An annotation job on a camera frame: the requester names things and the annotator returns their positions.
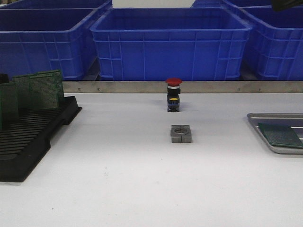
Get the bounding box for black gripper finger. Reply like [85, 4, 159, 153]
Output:
[271, 0, 303, 11]

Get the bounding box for green perforated circuit board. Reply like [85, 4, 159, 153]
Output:
[270, 140, 303, 149]

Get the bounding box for silver metal tray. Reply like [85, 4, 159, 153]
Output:
[247, 113, 303, 155]

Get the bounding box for black slotted board rack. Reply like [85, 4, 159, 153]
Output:
[0, 96, 81, 182]

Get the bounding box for blue plastic crate right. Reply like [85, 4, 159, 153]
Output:
[239, 6, 303, 81]

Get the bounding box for blue plastic crate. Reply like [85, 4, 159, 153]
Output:
[0, 9, 98, 80]
[91, 8, 251, 81]
[239, 6, 303, 81]

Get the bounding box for blue crate rear right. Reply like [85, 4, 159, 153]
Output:
[191, 0, 271, 8]

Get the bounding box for blue plastic crate centre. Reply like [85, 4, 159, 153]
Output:
[91, 8, 251, 81]

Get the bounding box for red emergency stop button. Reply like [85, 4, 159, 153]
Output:
[166, 78, 182, 112]

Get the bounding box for grey metal clamp block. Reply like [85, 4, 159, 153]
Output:
[170, 125, 192, 143]

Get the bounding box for blue plastic crate left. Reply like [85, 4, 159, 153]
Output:
[0, 9, 98, 80]

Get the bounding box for blue crate rear left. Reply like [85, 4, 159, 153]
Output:
[0, 0, 112, 9]

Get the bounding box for black object behind rack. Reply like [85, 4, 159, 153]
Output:
[0, 73, 9, 84]

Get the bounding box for metal table edge rail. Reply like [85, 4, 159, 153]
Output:
[63, 81, 303, 94]

